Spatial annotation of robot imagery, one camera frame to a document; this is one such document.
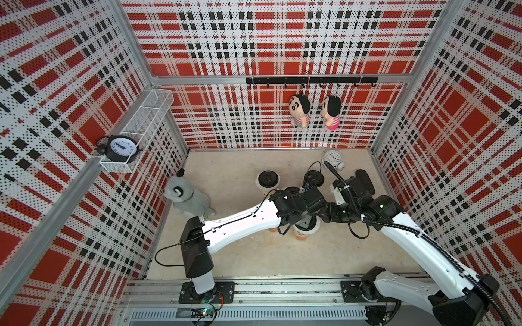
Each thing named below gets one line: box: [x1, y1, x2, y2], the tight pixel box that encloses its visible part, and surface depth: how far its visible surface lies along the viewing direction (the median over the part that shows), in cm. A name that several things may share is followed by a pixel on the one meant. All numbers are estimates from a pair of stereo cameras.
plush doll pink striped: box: [320, 95, 342, 131], surface depth 98 cm
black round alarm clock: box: [94, 135, 143, 164], surface depth 65 cm
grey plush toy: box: [164, 176, 216, 218], surface depth 87 cm
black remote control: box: [355, 169, 376, 196], surface depth 108 cm
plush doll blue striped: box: [288, 94, 312, 132], surface depth 96 cm
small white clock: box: [321, 149, 345, 171], surface depth 114 cm
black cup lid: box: [258, 169, 279, 189], surface depth 87 cm
